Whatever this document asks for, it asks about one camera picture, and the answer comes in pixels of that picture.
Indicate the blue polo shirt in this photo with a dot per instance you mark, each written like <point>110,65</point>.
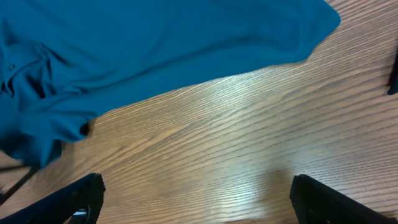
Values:
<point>66,62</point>

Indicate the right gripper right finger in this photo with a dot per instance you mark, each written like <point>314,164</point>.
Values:
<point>316,203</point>

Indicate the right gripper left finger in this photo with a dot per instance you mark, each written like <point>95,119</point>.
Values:
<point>79,202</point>

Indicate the dark navy garment pile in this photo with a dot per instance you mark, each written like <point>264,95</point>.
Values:
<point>393,82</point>

